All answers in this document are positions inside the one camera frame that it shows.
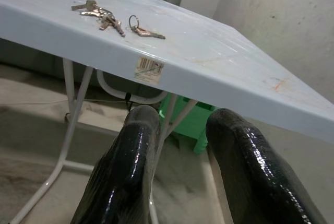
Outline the white metal table leg frame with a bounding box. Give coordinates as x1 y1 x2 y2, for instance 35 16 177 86
10 59 199 224

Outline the green plastic stool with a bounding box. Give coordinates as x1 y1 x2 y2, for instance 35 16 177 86
158 95 217 156

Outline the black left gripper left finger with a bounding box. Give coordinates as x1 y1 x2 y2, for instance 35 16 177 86
69 104 161 224

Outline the brass key bunch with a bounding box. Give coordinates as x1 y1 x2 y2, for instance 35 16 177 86
70 0 126 38

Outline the white plastic folding table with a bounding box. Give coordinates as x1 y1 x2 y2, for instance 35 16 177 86
0 0 334 144

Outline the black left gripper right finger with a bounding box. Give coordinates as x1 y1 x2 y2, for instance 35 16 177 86
205 108 327 224

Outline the barcode sticker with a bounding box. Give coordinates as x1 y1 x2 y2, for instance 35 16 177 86
133 56 165 80

